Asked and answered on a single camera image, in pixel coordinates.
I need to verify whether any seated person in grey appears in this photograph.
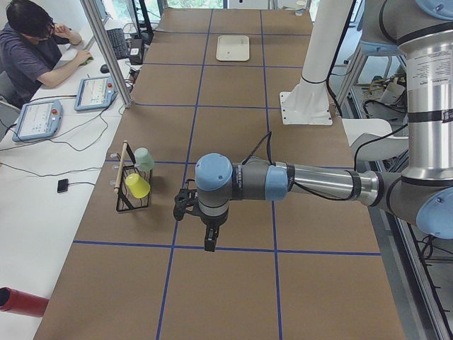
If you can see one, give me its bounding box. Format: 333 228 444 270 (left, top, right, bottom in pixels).
1 1 92 105

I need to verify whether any green plastic cup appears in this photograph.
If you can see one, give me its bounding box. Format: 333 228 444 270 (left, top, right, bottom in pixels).
134 147 154 172

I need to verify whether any yellow plastic cup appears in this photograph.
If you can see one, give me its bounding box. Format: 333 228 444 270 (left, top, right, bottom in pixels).
125 173 151 198

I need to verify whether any aluminium frame post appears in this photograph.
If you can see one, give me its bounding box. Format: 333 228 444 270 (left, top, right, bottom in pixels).
80 0 133 108

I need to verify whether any blue teach pendant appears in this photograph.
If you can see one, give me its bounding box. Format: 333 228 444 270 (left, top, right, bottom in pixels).
12 100 63 142
74 76 117 111

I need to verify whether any far blue teach pendant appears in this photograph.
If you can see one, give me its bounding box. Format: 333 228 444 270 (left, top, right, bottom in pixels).
74 76 117 111

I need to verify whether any cream rabbit tray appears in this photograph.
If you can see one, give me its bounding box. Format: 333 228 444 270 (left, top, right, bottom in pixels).
216 35 250 62

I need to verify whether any small black puck device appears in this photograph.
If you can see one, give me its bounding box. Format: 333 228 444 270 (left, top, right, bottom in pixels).
57 178 69 193

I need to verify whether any white chair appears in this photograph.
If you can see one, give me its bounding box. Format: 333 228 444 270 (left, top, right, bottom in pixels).
342 118 408 161

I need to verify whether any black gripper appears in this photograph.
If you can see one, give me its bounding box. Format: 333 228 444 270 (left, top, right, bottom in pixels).
201 212 227 252

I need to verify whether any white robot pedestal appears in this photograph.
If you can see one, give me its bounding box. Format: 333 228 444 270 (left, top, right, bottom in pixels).
280 0 355 125

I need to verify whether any black computer mouse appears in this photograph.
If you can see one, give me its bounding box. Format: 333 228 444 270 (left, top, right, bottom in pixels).
100 64 110 74

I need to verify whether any black keyboard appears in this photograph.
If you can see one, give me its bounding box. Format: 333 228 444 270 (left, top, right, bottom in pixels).
106 28 129 60

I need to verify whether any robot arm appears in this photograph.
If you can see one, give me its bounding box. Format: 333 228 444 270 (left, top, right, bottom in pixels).
194 1 452 251

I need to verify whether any red cylinder bottle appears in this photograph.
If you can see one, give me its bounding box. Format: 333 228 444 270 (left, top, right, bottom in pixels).
1 287 49 317

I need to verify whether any black wire cup rack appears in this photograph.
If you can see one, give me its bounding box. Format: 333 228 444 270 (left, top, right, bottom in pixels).
113 140 155 213

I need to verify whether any near blue teach pendant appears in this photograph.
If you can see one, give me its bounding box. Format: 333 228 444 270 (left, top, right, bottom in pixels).
12 100 63 142

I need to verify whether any black box on desk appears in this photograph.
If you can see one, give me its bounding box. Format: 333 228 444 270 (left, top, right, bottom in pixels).
128 39 144 65

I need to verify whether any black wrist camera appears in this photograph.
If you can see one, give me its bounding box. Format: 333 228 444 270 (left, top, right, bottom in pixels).
173 178 200 221

